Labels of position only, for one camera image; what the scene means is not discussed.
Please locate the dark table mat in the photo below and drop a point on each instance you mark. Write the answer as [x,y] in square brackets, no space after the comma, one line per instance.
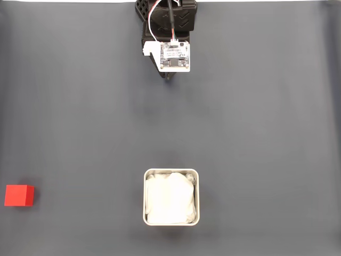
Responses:
[239,120]

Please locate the white wrist camera board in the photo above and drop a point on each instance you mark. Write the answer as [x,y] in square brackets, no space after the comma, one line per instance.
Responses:
[174,56]

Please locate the beige square box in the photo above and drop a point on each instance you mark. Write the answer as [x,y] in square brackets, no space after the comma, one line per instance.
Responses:
[145,198]

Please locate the white cloth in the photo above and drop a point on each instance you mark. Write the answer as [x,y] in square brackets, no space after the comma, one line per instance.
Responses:
[170,197]

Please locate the red cube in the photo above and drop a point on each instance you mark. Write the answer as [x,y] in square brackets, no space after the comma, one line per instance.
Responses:
[17,196]

